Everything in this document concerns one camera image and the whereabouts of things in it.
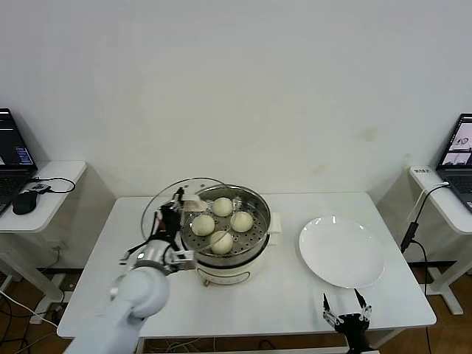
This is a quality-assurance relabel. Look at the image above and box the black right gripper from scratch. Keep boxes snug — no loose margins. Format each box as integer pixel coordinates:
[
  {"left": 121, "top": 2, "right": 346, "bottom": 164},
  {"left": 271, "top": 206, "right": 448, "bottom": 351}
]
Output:
[{"left": 322, "top": 288, "right": 373, "bottom": 347}]

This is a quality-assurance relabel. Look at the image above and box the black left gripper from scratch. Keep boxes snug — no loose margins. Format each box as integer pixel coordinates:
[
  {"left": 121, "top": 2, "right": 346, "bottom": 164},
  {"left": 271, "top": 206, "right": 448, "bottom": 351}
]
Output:
[{"left": 153, "top": 187, "right": 187, "bottom": 243}]

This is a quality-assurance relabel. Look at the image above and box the round glass pot lid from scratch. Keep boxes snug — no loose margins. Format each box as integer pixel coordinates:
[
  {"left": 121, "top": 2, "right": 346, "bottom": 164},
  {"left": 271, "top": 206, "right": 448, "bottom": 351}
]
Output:
[{"left": 140, "top": 176, "right": 237, "bottom": 256}]

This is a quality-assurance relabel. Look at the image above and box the white steamed baozi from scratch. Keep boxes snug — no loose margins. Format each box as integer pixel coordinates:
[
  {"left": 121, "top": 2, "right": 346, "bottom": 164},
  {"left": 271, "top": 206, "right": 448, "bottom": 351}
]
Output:
[
  {"left": 230, "top": 210, "right": 254, "bottom": 233},
  {"left": 190, "top": 214, "right": 216, "bottom": 237},
  {"left": 212, "top": 197, "right": 234, "bottom": 218},
  {"left": 209, "top": 230, "right": 235, "bottom": 255}
]

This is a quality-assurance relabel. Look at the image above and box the stainless steel steamer basket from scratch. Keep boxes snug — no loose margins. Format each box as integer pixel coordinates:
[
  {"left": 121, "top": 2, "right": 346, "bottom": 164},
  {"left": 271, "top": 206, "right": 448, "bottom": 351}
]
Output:
[{"left": 173, "top": 184, "right": 283, "bottom": 267}]

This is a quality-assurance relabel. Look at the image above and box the white round plate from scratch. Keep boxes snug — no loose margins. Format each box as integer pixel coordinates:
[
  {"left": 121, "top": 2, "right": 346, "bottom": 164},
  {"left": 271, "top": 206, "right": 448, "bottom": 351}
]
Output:
[{"left": 298, "top": 216, "right": 386, "bottom": 289}]

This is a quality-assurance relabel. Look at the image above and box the cream electric cooker pot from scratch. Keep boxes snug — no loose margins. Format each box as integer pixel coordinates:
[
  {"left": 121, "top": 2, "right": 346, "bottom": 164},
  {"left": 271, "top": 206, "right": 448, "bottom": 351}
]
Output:
[{"left": 180, "top": 217, "right": 283, "bottom": 289}]

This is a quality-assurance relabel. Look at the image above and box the white side table with mouse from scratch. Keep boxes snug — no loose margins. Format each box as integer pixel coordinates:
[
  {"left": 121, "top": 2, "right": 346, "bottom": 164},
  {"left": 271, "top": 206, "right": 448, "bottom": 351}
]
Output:
[{"left": 0, "top": 160, "right": 89, "bottom": 307}]

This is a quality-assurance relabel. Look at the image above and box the white side table with label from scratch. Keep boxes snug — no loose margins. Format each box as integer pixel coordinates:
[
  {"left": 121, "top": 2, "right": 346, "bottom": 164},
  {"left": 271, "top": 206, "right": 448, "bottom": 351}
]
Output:
[{"left": 407, "top": 164, "right": 472, "bottom": 316}]

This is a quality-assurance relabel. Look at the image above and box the black computer mouse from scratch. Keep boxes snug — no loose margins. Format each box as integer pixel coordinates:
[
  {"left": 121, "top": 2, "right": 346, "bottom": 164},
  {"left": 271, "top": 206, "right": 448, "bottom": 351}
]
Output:
[{"left": 12, "top": 190, "right": 39, "bottom": 216}]

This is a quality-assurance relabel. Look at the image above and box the black laptop with dark screen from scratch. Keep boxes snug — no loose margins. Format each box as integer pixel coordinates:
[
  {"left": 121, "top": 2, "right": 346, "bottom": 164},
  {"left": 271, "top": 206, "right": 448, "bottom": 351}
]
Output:
[{"left": 0, "top": 108, "right": 39, "bottom": 218}]

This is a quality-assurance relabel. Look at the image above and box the grey laptop with bright screen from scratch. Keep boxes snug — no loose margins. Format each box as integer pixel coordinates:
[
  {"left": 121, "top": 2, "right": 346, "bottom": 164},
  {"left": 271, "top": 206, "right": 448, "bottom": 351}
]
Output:
[{"left": 434, "top": 113, "right": 472, "bottom": 215}]

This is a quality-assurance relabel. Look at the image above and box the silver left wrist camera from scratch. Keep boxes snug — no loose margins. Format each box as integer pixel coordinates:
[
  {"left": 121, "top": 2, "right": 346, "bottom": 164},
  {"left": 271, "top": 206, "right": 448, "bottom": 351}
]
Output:
[{"left": 170, "top": 249, "right": 197, "bottom": 273}]

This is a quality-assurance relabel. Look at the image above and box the black cable with adapter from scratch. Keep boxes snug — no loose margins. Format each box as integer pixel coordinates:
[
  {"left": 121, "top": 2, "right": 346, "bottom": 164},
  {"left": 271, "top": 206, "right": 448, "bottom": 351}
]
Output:
[{"left": 400, "top": 183, "right": 450, "bottom": 296}]

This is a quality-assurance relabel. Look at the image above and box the white laptop cable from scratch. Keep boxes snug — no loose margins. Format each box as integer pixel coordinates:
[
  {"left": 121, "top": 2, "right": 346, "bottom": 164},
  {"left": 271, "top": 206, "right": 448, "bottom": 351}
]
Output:
[{"left": 406, "top": 181, "right": 449, "bottom": 223}]

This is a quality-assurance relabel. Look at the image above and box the black looped usb cable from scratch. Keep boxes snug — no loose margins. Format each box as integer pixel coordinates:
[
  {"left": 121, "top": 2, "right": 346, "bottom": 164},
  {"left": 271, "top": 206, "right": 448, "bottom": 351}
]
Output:
[{"left": 27, "top": 177, "right": 76, "bottom": 195}]

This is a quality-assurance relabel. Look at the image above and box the white cable bundle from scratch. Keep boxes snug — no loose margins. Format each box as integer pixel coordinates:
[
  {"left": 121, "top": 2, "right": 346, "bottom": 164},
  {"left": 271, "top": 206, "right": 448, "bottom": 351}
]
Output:
[{"left": 145, "top": 337, "right": 207, "bottom": 354}]

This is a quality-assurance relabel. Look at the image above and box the white floor cable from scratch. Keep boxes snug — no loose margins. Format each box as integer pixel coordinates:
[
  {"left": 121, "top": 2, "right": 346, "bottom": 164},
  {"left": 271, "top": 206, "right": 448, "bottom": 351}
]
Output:
[{"left": 0, "top": 290, "right": 59, "bottom": 328}]

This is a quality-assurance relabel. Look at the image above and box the thin black floor cable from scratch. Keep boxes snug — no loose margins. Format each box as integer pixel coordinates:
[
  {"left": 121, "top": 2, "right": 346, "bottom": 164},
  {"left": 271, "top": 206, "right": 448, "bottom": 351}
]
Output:
[{"left": 0, "top": 294, "right": 30, "bottom": 354}]

